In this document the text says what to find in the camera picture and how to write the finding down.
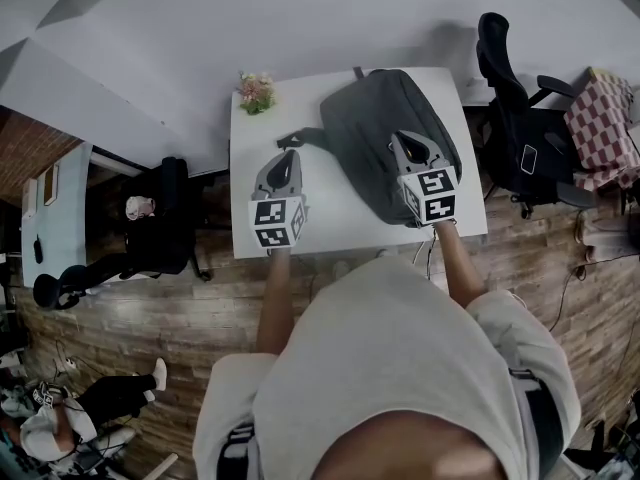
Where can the person's left forearm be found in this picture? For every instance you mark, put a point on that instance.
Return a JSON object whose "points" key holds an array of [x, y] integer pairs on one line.
{"points": [[276, 303]]}

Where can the person's light grey shirt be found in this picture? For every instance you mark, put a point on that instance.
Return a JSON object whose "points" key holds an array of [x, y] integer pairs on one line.
{"points": [[390, 348]]}

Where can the black computer mouse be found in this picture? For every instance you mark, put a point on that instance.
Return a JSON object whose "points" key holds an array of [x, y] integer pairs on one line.
{"points": [[38, 249]]}

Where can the person's right forearm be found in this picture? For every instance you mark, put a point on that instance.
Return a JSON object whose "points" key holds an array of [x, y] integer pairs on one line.
{"points": [[457, 268]]}

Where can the pink flower plant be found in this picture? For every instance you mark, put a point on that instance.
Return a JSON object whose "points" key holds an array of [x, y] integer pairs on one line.
{"points": [[257, 93]]}

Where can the white-edged smartphone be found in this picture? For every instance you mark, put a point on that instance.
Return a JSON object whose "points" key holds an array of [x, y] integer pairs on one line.
{"points": [[529, 159]]}

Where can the white table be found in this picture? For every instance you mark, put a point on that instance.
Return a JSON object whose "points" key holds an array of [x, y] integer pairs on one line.
{"points": [[280, 133]]}

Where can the pink checkered cloth table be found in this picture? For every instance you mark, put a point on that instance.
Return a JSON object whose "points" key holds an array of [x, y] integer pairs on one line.
{"points": [[605, 128]]}

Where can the light blue desk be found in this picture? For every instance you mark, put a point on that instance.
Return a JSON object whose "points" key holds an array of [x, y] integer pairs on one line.
{"points": [[65, 228]]}

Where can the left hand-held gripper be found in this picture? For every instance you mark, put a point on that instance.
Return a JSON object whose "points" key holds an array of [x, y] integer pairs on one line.
{"points": [[272, 213]]}

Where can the dark grey backpack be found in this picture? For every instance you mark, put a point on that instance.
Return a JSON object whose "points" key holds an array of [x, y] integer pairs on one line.
{"points": [[365, 118]]}

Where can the person's left white shoe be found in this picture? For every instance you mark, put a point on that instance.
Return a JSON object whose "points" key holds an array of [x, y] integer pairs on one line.
{"points": [[341, 269]]}

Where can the pink white cloth bundle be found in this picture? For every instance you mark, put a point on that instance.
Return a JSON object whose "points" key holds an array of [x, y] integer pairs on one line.
{"points": [[140, 208]]}

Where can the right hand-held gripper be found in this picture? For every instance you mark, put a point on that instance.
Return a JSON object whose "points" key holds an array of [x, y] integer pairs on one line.
{"points": [[440, 195]]}

